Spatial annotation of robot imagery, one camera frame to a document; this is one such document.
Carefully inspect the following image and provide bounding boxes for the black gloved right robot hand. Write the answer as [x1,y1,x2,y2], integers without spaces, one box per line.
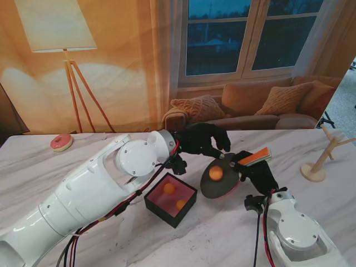
[230,151,280,195]

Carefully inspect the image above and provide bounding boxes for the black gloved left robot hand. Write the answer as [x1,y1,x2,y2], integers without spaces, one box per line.
[174,122,231,161]

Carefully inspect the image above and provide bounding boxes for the ping pong bat orange handle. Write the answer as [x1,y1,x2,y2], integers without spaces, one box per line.
[200,146,272,200]

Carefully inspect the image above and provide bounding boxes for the black box pink inside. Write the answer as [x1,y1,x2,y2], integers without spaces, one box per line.
[144,172,199,229]

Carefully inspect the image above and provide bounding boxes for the wooden mug tree stand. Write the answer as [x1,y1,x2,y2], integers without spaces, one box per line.
[300,123,356,183]

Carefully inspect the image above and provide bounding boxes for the black clamp stand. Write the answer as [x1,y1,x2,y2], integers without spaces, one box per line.
[317,111,337,130]

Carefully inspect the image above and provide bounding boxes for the printed living room backdrop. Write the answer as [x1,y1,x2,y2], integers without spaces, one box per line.
[0,0,356,137]

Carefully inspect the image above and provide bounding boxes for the pink frosted donut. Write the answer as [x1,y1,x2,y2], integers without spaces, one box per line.
[50,133,74,152]

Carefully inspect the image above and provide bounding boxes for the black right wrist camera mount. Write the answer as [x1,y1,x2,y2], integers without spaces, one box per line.
[244,194,265,214]

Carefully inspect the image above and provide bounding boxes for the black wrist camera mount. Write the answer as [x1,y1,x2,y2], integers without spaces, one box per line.
[166,154,187,175]
[244,194,265,214]

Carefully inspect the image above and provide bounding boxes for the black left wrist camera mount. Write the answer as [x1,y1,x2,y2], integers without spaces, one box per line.
[166,154,187,175]

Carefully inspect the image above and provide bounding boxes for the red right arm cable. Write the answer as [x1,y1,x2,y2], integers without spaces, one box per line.
[262,191,276,267]

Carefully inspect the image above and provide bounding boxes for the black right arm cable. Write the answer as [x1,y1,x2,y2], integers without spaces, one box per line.
[252,212,263,267]

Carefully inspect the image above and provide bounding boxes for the red black left arm cables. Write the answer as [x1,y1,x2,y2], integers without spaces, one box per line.
[55,141,181,267]

